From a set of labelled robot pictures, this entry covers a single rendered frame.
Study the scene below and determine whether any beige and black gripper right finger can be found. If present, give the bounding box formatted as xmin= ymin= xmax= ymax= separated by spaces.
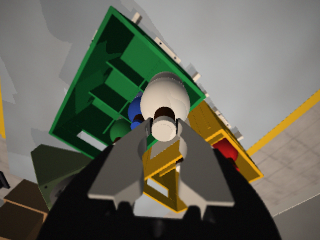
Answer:
xmin=176 ymin=118 xmax=282 ymax=240

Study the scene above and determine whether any white bottle with grey label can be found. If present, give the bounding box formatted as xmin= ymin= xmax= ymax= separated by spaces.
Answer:
xmin=140 ymin=71 xmax=190 ymax=141

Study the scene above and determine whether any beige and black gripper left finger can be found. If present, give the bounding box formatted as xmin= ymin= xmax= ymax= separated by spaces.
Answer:
xmin=36 ymin=117 xmax=153 ymax=240

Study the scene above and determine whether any blue bottle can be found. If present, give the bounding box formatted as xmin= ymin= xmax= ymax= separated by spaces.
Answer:
xmin=128 ymin=91 xmax=145 ymax=130

